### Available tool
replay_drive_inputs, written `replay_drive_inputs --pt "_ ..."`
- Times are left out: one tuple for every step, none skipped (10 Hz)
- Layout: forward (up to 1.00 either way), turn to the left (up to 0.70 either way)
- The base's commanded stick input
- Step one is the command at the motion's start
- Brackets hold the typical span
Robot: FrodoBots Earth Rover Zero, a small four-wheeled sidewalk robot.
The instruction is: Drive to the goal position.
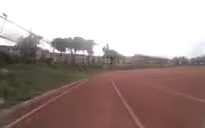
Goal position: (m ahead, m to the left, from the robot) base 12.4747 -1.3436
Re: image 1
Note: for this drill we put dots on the red running track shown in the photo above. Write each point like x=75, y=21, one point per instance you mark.
x=90, y=106

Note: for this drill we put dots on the dark tree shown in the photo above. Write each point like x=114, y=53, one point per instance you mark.
x=111, y=55

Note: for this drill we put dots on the small tree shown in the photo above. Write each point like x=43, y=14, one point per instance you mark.
x=29, y=48

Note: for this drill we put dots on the low building with pillars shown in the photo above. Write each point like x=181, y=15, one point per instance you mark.
x=75, y=58

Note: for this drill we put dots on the pale concrete kerb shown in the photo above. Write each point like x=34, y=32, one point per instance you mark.
x=33, y=100

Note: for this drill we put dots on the distant trees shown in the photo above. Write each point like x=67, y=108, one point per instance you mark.
x=196, y=60

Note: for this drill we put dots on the grass strip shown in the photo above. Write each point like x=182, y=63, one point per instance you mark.
x=23, y=83

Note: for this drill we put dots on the wide flat-topped trees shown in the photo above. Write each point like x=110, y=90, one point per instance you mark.
x=73, y=44

